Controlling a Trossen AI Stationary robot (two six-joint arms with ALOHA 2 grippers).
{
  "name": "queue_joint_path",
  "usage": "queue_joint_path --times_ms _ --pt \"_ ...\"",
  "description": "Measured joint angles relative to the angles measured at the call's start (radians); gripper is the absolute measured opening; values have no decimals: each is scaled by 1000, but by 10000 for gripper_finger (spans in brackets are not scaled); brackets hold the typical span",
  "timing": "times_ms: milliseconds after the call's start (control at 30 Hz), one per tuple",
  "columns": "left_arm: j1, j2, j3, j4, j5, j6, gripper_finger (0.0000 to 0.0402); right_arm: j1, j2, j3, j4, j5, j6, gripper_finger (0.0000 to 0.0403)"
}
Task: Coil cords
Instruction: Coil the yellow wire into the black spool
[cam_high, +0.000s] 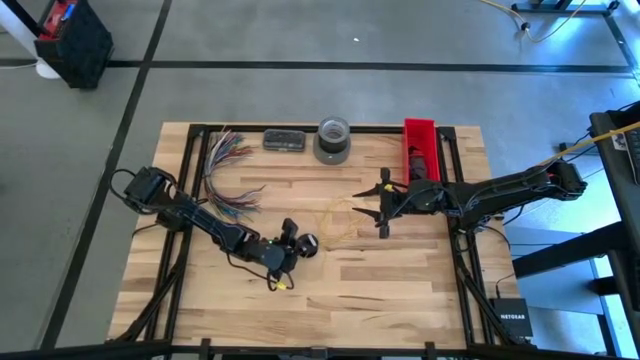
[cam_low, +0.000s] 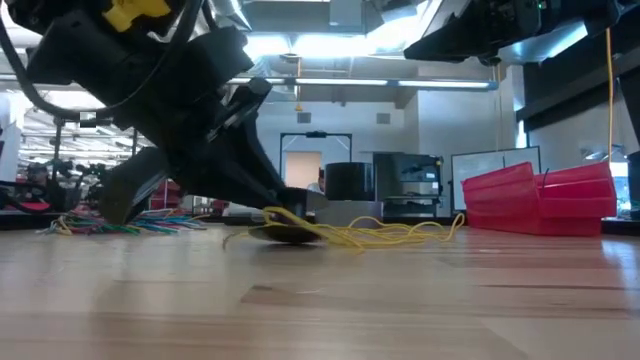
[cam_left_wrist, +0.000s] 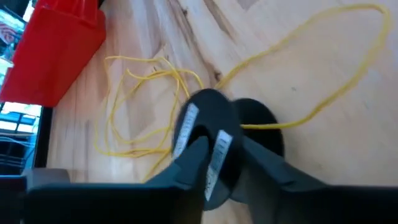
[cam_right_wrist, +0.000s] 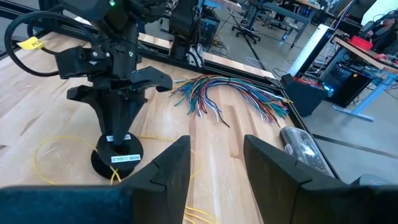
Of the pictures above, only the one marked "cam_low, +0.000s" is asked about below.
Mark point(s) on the red plastic bin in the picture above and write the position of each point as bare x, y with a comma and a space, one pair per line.
540, 205

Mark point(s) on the black round spool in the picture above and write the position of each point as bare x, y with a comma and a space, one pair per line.
285, 236

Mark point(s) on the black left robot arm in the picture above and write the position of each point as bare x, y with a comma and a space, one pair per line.
75, 55

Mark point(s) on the black background gantry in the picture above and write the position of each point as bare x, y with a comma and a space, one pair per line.
316, 134

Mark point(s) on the black tape roll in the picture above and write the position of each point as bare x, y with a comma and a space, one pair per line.
350, 182

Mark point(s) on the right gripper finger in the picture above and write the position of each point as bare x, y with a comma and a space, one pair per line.
460, 42

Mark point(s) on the thin yellow hanging pendant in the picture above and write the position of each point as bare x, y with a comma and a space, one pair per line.
298, 106

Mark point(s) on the silver ceiling duct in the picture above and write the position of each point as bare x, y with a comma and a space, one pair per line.
230, 15

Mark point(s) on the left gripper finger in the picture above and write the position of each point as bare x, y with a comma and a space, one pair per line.
270, 170
220, 177

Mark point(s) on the person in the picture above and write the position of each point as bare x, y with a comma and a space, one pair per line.
321, 186

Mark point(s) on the whiteboard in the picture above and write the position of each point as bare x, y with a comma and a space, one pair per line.
480, 170

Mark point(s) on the background robot workstation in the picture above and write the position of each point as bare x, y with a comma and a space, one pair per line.
60, 180

